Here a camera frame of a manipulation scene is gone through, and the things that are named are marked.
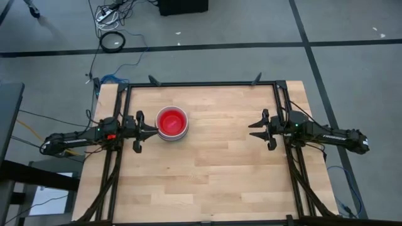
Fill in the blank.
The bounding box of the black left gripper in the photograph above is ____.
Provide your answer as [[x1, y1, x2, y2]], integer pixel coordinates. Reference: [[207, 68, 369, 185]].
[[121, 110, 159, 154]]

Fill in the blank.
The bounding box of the pink translucent bowl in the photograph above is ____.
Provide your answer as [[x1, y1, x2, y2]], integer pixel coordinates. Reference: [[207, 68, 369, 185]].
[[158, 108, 188, 136]]

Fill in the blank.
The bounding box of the black box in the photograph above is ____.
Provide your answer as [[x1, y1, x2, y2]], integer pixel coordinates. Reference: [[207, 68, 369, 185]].
[[156, 0, 210, 16]]

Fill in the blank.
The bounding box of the black aluminium table frame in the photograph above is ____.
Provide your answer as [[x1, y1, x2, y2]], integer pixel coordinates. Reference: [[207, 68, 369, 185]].
[[72, 72, 402, 226]]

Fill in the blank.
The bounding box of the white power strip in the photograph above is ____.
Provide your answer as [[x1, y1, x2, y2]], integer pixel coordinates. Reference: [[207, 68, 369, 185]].
[[95, 11, 121, 31], [95, 8, 113, 23]]

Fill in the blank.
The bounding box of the black floor cable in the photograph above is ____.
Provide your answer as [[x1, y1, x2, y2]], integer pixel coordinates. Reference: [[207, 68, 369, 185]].
[[85, 0, 102, 85], [18, 109, 95, 129]]

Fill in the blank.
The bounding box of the black side table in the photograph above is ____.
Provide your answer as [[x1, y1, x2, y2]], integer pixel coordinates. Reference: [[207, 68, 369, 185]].
[[0, 159, 80, 226]]

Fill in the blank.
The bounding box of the blue cable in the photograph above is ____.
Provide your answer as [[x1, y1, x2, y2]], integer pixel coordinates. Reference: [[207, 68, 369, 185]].
[[99, 29, 150, 85], [326, 165, 364, 218]]

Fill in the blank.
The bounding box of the yellow cable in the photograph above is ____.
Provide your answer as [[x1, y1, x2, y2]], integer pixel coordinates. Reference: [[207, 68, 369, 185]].
[[15, 119, 84, 157]]

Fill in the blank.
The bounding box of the dark grey desk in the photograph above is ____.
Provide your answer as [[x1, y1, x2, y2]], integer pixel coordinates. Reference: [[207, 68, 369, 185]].
[[0, 82, 26, 166]]

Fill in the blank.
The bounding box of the large blue-grey bowl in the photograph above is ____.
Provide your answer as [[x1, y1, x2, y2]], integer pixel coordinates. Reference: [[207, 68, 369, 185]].
[[155, 105, 190, 141]]

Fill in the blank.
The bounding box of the black ring with lens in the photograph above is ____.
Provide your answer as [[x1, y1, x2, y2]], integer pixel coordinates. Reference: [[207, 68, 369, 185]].
[[99, 30, 126, 53]]

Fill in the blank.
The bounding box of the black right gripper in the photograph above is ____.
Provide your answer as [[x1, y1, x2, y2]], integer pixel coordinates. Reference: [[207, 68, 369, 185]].
[[247, 109, 285, 151]]

